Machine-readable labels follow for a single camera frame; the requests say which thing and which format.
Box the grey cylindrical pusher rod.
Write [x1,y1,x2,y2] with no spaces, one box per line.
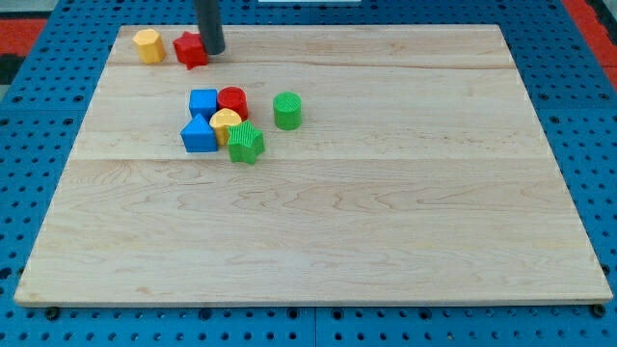
[193,0,226,55]

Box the red star block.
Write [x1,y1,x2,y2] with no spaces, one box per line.
[173,31,208,69]

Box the yellow hexagon block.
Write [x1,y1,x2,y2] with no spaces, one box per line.
[132,29,167,65]

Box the green star block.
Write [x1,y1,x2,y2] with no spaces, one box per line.
[227,120,265,165]

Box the blue cube block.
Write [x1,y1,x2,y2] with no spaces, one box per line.
[188,89,218,120]

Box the red cylinder block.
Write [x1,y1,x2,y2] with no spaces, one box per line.
[217,86,249,120]

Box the yellow heart block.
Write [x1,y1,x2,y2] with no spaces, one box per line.
[209,108,242,146]

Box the green cylinder block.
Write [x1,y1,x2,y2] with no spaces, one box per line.
[273,92,303,130]

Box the blue triangle block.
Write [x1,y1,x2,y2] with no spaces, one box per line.
[180,114,218,152]

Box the wooden board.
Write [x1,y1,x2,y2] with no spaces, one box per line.
[14,24,613,307]

